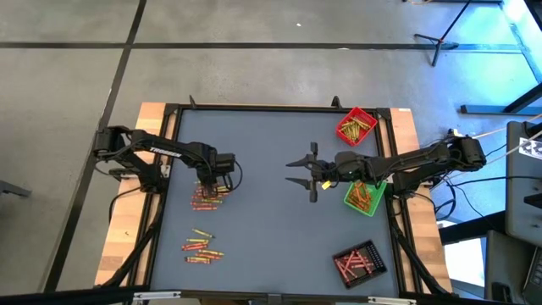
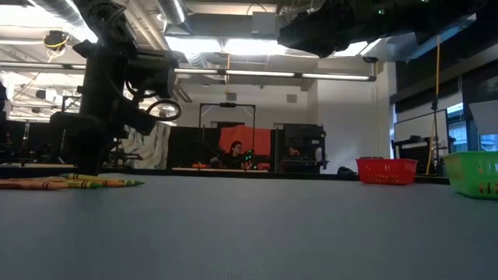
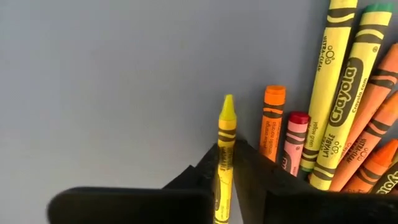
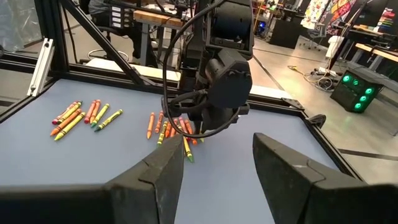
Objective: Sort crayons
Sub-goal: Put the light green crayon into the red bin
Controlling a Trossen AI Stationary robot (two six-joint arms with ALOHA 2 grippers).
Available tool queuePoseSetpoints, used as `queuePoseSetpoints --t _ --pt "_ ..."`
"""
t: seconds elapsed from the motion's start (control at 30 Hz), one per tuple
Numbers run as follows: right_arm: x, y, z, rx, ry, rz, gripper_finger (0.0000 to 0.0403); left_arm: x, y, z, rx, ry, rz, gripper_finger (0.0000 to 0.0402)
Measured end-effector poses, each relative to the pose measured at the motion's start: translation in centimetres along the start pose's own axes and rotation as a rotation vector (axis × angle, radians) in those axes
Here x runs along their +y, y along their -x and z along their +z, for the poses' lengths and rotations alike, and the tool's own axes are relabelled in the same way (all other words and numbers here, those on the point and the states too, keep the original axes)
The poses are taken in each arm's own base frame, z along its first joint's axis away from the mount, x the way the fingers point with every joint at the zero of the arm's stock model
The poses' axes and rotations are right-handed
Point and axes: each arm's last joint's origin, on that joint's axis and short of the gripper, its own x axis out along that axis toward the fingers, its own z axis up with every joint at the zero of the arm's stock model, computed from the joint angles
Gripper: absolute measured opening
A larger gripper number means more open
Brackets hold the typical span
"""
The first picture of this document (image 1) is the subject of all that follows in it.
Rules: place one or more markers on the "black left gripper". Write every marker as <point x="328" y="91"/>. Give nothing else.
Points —
<point x="209" y="178"/>

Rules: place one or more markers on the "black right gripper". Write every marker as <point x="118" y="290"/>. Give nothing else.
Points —
<point x="326" y="169"/>

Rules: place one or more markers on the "red crayon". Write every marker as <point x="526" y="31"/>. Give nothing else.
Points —
<point x="198" y="261"/>
<point x="195" y="248"/>
<point x="342" y="271"/>
<point x="353" y="273"/>
<point x="360" y="259"/>
<point x="351" y="262"/>
<point x="195" y="245"/>
<point x="362" y="266"/>

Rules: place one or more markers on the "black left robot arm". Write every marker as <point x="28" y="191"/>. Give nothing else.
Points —
<point x="148" y="152"/>

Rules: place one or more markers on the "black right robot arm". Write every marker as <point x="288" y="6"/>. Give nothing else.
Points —
<point x="415" y="163"/>

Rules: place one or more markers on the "green plastic basket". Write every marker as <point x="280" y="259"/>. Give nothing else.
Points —
<point x="379" y="190"/>

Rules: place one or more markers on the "red plastic basket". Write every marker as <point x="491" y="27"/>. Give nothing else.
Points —
<point x="368" y="114"/>

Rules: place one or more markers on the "wooden side board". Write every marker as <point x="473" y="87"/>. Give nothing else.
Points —
<point x="127" y="237"/>
<point x="423" y="220"/>

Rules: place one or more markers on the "black plastic basket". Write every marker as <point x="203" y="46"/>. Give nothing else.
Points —
<point x="377" y="254"/>

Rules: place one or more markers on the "aluminium extrusion bar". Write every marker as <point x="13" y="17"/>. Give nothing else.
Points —
<point x="389" y="301"/>
<point x="156" y="295"/>

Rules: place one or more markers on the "white power strip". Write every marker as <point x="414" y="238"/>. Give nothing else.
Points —
<point x="454" y="131"/>

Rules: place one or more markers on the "black tripod stand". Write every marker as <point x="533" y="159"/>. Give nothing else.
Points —
<point x="438" y="46"/>

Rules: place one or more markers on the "black rig beam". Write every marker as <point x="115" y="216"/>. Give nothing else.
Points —
<point x="63" y="296"/>

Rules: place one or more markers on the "black floor stand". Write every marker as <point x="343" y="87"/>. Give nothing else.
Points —
<point x="482" y="109"/>

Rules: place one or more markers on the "dark floor stand foot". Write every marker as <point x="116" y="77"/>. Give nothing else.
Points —
<point x="12" y="189"/>

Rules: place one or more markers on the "grey cabinet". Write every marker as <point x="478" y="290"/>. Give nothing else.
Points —
<point x="504" y="262"/>

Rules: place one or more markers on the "grey desk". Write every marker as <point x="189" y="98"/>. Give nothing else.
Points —
<point x="523" y="190"/>

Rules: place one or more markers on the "white fiducial tag paper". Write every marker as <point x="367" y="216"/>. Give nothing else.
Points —
<point x="531" y="148"/>

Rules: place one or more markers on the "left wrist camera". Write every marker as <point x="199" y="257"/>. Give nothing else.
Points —
<point x="225" y="162"/>

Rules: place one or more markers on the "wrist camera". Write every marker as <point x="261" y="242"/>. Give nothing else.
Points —
<point x="225" y="162"/>
<point x="349" y="167"/>

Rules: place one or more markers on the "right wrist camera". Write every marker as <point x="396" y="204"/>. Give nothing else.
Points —
<point x="349" y="167"/>

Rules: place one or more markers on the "black table frame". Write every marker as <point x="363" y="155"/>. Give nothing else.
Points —
<point x="275" y="107"/>

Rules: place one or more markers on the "black frame bracket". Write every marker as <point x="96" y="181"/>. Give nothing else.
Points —
<point x="192" y="103"/>
<point x="336" y="103"/>

